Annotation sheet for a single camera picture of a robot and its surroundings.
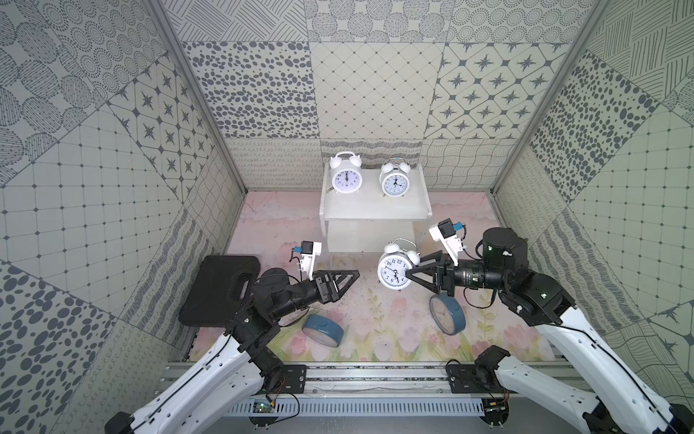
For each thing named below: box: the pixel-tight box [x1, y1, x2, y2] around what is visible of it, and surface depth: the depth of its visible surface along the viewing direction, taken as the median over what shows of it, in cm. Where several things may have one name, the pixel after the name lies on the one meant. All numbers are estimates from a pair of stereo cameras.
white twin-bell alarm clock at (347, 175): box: [329, 150, 363, 194], surface depth 72 cm
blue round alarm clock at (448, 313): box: [429, 292, 467, 336], surface depth 78 cm
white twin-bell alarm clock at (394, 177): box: [379, 157, 412, 198], surface depth 70 cm
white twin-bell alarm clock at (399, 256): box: [377, 237, 422, 293], surface depth 60 cm
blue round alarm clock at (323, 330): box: [301, 314, 346, 348], surface depth 76 cm
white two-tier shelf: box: [318, 163, 433, 255], surface depth 75 cm
